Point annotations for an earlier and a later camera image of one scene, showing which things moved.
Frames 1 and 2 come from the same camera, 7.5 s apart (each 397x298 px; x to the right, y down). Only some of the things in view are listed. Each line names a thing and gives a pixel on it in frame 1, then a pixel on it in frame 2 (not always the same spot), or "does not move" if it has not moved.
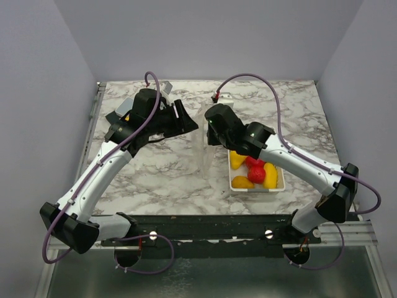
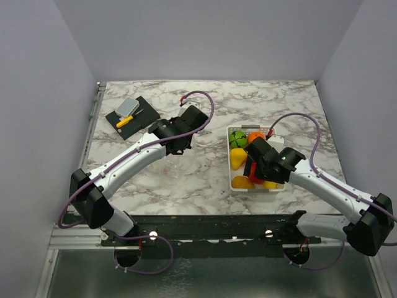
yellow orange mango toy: (240, 182) does not move
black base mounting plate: (218, 236) does not move
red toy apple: (256, 172) does not move
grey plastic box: (124, 107) does not move
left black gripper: (183, 123) to (174, 120)
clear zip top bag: (203, 161) to (175, 170)
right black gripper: (211, 140) to (262, 175)
